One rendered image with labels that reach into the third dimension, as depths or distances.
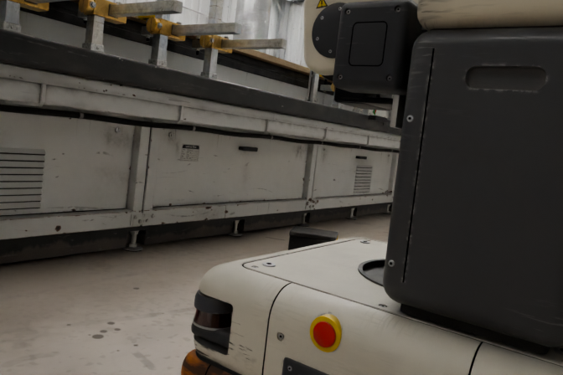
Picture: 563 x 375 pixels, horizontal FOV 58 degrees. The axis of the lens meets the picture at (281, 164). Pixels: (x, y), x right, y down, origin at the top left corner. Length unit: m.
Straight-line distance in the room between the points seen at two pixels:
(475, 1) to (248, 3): 6.47
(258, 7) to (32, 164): 5.59
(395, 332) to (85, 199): 1.43
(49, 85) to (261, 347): 1.02
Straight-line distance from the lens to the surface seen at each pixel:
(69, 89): 1.62
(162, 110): 1.84
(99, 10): 1.65
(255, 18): 7.10
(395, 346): 0.74
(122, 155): 2.03
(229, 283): 0.88
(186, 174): 2.26
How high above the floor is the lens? 0.51
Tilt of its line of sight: 3 degrees down
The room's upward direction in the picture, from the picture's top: 7 degrees clockwise
